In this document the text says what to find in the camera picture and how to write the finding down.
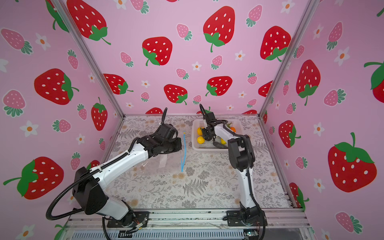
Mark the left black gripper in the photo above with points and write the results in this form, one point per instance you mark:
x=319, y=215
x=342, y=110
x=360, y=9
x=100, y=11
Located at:
x=178, y=141

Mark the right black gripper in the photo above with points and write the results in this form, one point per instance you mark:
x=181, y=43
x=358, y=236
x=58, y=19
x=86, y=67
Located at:
x=204, y=132

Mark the clear zip top bag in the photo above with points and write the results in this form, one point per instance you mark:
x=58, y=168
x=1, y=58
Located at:
x=173, y=163

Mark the white plastic basket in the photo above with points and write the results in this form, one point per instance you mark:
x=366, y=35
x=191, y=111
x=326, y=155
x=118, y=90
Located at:
x=208, y=146

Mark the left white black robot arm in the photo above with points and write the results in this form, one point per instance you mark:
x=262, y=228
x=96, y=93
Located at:
x=89, y=185

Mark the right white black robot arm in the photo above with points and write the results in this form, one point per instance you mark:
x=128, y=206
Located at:
x=242, y=158

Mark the yellow orange toy fruit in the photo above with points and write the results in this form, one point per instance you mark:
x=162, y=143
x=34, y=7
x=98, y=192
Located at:
x=199, y=132

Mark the yellow lemon toy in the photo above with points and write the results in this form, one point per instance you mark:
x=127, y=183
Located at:
x=200, y=140

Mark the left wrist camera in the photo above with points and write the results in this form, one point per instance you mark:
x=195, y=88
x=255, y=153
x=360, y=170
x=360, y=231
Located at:
x=167, y=131

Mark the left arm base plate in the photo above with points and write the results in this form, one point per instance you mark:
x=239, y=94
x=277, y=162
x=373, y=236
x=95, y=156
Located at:
x=131, y=220

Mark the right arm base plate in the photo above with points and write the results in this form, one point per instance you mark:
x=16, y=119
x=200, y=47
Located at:
x=237, y=219

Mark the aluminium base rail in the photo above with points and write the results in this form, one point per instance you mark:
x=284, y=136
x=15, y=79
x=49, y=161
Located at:
x=195, y=224

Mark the right aluminium frame post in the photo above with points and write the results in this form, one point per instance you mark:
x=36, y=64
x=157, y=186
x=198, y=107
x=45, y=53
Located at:
x=300, y=30

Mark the aluminium frame post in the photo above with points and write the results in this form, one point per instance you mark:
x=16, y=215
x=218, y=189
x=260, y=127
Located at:
x=78, y=38
x=300, y=30

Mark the left aluminium frame post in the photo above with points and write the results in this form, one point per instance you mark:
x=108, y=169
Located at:
x=78, y=38

